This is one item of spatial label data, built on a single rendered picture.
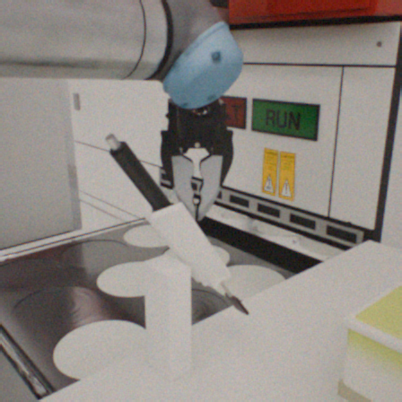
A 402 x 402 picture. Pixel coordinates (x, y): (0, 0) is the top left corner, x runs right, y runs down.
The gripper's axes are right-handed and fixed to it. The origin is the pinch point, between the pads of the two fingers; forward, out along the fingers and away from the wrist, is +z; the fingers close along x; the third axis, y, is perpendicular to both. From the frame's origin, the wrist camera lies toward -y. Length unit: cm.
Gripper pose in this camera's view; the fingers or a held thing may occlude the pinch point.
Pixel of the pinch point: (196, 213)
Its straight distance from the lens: 59.2
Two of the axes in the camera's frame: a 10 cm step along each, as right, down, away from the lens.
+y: -0.7, -3.1, 9.5
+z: -0.1, 9.5, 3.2
